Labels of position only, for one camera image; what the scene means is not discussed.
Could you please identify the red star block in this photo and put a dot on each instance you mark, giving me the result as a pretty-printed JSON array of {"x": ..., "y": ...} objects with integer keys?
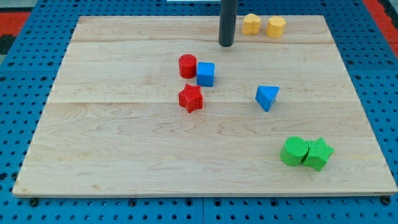
[{"x": 191, "y": 97}]

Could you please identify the green star block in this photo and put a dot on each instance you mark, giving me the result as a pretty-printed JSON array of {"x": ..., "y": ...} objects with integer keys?
[{"x": 318, "y": 155}]

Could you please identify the red cylinder block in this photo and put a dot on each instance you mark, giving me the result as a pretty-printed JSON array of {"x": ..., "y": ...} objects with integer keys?
[{"x": 187, "y": 66}]

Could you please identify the blue triangle block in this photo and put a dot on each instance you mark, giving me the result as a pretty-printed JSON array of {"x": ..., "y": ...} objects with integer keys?
[{"x": 266, "y": 96}]

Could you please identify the green cylinder block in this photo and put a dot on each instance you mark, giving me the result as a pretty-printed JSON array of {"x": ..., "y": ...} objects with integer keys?
[{"x": 293, "y": 151}]

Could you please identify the yellow hexagon block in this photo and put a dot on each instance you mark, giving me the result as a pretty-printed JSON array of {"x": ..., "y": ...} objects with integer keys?
[{"x": 276, "y": 26}]

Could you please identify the yellow heart block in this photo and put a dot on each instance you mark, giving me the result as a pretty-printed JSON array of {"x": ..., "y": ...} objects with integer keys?
[{"x": 251, "y": 24}]

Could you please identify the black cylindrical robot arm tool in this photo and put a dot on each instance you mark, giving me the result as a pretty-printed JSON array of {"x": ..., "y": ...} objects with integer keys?
[{"x": 228, "y": 13}]

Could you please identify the blue cube block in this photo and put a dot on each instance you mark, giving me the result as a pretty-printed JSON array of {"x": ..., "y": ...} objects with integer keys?
[{"x": 205, "y": 74}]

